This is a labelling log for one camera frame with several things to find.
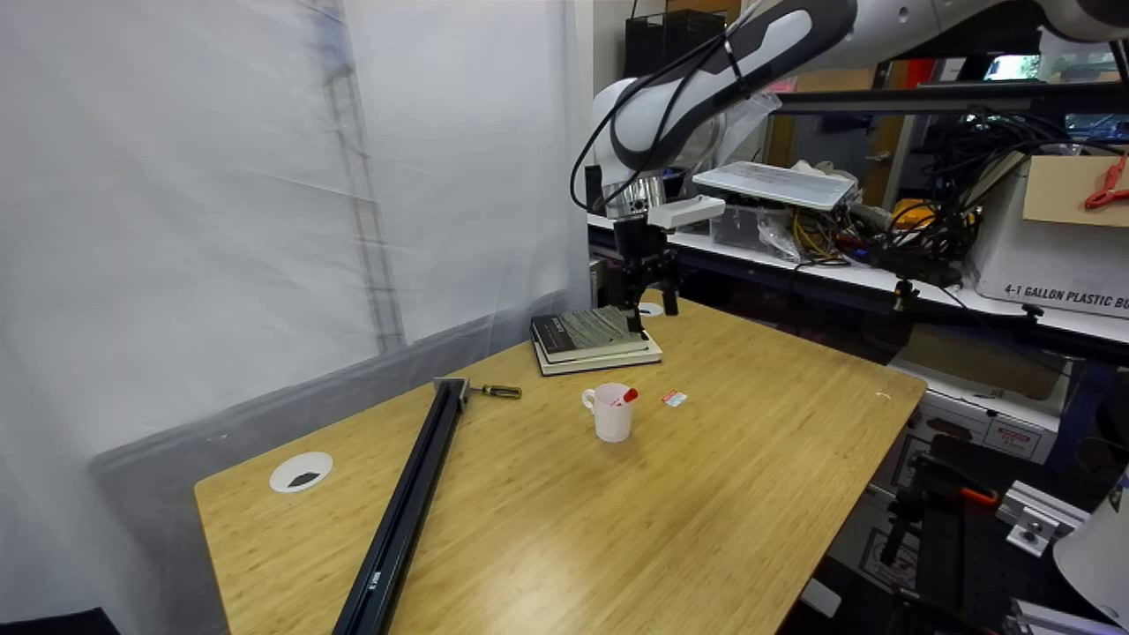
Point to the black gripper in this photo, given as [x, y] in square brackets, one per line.
[640, 261]

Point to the white ceramic mug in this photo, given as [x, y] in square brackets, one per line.
[610, 418]

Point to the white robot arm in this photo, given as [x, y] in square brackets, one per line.
[640, 124]

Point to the small red white label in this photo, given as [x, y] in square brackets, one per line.
[674, 402]

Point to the upper grey hardcover book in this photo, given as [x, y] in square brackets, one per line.
[582, 330]

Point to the white plastic tray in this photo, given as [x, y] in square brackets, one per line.
[801, 189]

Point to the small dark metal tool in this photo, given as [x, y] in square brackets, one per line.
[487, 389]

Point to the white cardboard storage box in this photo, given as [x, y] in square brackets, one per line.
[1046, 246]

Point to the long black metal bar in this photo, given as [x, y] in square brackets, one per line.
[376, 590]

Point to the white backdrop curtain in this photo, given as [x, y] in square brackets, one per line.
[231, 222]

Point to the white cable grommet hole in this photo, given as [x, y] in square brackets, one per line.
[301, 471]

